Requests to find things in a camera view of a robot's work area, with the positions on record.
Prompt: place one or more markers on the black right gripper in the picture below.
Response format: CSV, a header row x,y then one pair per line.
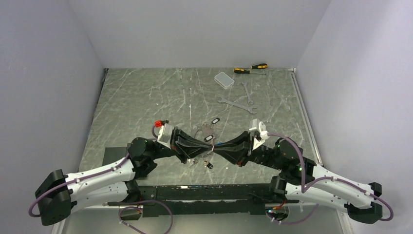
x,y
228,150

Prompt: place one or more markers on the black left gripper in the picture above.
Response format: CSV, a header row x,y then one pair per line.
x,y
180,138

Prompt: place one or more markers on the metal key organizer plate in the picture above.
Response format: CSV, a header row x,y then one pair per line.
x,y
199,133

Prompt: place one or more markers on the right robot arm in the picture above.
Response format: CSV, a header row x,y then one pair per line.
x,y
302,179

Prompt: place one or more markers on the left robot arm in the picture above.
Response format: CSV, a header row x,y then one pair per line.
x,y
60,194

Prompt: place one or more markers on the black key tag white label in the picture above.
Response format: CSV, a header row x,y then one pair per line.
x,y
208,138

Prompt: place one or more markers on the small silver wrench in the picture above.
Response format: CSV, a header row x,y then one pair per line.
x,y
250,100

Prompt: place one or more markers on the large silver wrench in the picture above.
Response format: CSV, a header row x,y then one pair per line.
x,y
250,109

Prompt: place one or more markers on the clear plastic box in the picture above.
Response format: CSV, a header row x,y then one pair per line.
x,y
224,80

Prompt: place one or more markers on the black flat box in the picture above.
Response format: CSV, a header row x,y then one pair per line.
x,y
114,155

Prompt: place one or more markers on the yellow black screwdriver front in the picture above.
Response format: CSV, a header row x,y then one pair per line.
x,y
244,71

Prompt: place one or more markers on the yellow black screwdriver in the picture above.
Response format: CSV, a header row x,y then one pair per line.
x,y
258,66
244,71

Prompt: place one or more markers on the yellow black screwdriver rear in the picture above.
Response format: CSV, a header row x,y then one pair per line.
x,y
258,66

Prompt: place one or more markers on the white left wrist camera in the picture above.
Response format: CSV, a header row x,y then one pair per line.
x,y
165,135

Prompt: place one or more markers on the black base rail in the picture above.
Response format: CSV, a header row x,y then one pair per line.
x,y
253,198

